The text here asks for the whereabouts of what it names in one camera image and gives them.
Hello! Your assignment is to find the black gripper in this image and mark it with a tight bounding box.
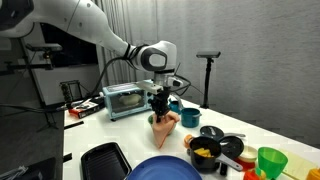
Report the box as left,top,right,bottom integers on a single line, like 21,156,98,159
149,89,172,124

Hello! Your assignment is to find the orange towel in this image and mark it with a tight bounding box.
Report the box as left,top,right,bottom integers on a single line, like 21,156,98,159
150,111,181,150

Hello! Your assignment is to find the teal pot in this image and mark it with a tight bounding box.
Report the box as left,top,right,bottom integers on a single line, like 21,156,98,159
180,107,203,129

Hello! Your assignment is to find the black pot lid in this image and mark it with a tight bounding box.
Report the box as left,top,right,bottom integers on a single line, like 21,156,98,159
199,125,225,141

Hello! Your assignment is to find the blue plate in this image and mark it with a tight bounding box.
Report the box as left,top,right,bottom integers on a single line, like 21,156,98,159
125,155,203,180

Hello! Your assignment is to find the cream small bowl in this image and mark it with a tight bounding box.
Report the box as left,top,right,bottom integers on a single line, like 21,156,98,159
239,145,258,164

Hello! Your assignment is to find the light blue toaster oven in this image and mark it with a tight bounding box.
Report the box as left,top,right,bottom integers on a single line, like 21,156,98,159
102,83,158,122

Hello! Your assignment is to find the orange red toy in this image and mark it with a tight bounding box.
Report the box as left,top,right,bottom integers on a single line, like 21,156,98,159
183,134,195,149

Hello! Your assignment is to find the yellow toy food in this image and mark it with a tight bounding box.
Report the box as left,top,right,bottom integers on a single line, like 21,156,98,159
194,147,214,159

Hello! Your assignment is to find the black ridged grill tray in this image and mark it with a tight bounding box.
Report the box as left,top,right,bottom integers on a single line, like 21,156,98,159
80,142,133,180

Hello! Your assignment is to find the red and black box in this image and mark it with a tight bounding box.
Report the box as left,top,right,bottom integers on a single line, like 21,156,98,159
67,97,106,119

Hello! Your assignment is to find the black frying pan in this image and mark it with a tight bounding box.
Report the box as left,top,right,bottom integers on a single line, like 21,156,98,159
218,132,247,160

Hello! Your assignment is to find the red ketchup bottle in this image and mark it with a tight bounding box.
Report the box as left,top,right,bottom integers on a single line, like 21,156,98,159
243,169,264,180

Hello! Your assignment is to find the green plastic cup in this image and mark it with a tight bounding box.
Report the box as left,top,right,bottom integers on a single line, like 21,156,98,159
255,146,289,180

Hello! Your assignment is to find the pale yellow cutting board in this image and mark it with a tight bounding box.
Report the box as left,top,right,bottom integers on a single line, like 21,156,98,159
282,149,320,180

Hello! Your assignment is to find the yellow mustard bottle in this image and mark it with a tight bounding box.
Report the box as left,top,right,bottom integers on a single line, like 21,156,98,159
305,167,320,180

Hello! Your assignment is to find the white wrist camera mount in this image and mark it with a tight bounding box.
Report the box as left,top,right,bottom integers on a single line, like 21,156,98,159
135,75,184,97

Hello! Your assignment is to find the black camera stand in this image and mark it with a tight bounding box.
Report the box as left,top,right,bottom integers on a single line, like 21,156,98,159
199,57,215,110

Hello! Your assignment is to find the black pot grey handle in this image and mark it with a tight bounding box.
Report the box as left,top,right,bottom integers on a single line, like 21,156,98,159
189,136,245,174

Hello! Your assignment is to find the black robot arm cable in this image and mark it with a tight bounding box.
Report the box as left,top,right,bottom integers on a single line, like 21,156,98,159
0,55,135,114

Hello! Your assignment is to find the black camera bar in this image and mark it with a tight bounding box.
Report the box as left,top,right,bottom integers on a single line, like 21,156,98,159
195,50,222,59

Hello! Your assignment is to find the black wire rack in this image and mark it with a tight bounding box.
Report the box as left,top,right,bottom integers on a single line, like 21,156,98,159
59,79,83,103

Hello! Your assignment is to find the black camera on tripod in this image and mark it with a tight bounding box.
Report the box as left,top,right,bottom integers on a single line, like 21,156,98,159
0,43,64,132

